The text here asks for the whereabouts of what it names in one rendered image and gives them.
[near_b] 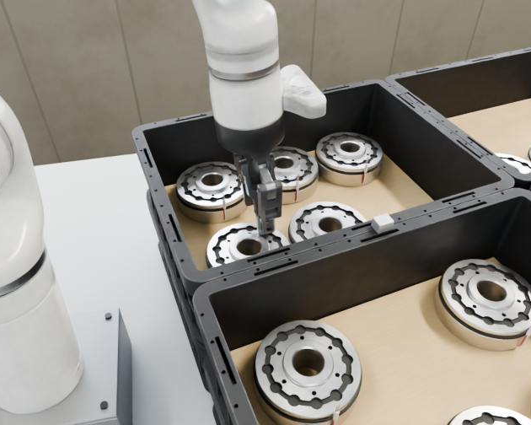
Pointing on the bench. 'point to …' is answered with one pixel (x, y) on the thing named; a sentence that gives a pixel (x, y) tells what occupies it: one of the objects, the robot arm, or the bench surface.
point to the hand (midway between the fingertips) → (258, 209)
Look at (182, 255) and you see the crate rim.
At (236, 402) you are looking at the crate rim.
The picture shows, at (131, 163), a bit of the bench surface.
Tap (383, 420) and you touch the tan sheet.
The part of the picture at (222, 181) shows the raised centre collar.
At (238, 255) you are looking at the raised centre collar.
